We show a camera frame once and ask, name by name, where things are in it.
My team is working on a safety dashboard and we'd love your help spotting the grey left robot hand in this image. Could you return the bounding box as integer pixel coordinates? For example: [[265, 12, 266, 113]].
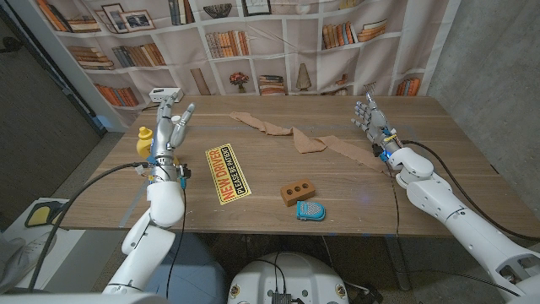
[[148, 92, 196, 183]]

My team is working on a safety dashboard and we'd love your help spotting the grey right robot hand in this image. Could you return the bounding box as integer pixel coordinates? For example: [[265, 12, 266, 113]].
[[350, 92, 402, 159]]

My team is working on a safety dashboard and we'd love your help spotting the yellow mustard bottle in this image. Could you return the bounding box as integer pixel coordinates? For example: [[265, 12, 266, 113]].
[[135, 126, 181, 166]]

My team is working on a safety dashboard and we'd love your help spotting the tan adhesive wrap strip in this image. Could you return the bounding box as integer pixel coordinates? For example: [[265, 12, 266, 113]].
[[229, 111, 389, 173]]

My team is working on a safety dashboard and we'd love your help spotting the brown block with three holes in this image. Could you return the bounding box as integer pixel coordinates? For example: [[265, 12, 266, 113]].
[[279, 178, 316, 208]]

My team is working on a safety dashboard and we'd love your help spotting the white power strip box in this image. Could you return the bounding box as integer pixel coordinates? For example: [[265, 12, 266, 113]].
[[148, 87, 185, 104]]

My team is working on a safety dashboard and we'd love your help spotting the yellow new driver sign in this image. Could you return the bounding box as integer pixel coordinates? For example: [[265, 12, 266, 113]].
[[205, 143, 252, 206]]

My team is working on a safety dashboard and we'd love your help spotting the printed bookshelf backdrop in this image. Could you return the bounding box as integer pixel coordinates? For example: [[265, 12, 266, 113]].
[[31, 0, 463, 128]]

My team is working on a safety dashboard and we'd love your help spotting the grey table leg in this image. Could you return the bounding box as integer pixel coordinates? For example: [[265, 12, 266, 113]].
[[386, 236, 413, 291]]

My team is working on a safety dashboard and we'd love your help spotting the blue object under table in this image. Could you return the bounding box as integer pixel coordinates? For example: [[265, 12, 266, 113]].
[[145, 234, 229, 304]]

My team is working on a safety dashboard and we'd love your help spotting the yellow and black floor pad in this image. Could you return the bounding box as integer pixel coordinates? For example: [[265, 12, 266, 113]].
[[24, 200, 71, 228]]

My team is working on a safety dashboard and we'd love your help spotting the white floor board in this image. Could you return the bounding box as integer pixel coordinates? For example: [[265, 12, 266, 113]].
[[0, 197, 88, 290]]

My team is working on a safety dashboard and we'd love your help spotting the black device on floor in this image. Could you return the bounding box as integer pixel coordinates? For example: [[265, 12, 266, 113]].
[[345, 282, 384, 304]]

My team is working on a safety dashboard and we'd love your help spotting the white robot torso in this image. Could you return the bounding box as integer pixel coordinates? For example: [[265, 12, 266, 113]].
[[226, 252, 350, 304]]

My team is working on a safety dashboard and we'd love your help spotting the white shoe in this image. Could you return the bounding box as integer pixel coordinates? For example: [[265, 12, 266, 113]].
[[0, 231, 58, 293]]

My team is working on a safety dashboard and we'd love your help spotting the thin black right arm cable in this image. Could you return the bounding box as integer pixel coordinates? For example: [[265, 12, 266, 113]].
[[388, 166, 402, 254]]

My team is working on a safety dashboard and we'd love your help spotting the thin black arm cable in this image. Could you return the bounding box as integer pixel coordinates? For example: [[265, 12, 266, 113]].
[[165, 176, 189, 300], [388, 166, 402, 254]]

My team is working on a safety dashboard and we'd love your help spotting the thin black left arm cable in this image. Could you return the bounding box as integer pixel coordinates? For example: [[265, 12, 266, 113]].
[[165, 176, 189, 300]]

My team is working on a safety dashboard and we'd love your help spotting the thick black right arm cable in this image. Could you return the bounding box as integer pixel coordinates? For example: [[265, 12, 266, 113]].
[[400, 140, 540, 242]]

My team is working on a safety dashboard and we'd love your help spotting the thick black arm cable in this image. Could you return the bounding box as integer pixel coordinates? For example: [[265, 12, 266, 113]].
[[400, 140, 540, 242], [27, 162, 151, 292]]

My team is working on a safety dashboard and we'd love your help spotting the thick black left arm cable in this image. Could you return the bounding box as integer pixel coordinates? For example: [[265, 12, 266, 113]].
[[27, 162, 151, 292]]

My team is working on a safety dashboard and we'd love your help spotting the thin black floor cable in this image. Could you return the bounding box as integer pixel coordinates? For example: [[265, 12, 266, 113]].
[[381, 265, 520, 299]]

